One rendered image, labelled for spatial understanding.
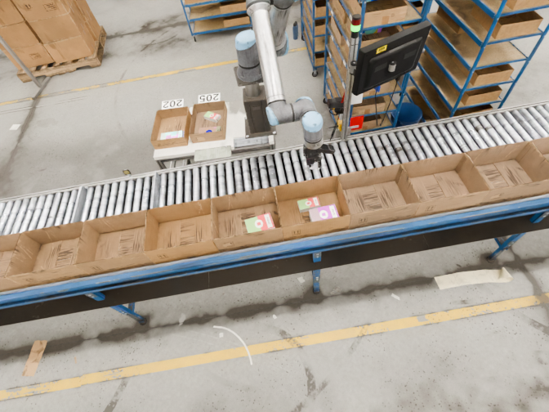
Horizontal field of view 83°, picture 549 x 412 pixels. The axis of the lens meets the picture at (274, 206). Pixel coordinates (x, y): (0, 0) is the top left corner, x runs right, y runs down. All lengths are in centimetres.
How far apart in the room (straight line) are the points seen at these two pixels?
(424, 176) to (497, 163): 48
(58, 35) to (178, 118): 327
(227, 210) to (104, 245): 80
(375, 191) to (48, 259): 210
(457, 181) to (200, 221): 164
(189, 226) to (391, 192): 130
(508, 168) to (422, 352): 138
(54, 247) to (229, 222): 114
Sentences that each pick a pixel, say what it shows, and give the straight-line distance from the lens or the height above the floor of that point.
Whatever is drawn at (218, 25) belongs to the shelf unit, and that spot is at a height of 14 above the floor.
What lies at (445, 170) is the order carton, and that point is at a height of 90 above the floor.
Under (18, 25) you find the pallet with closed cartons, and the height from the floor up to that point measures 72.
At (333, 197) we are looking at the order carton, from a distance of 203.
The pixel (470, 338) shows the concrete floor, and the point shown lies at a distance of 284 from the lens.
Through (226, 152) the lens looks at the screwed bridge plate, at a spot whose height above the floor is 75.
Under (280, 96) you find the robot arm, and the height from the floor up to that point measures 161.
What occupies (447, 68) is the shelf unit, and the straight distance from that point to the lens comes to 344.
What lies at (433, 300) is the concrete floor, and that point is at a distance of 283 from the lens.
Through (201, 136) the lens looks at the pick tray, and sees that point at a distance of 267.
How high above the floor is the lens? 255
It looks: 56 degrees down
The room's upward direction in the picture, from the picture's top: 11 degrees counter-clockwise
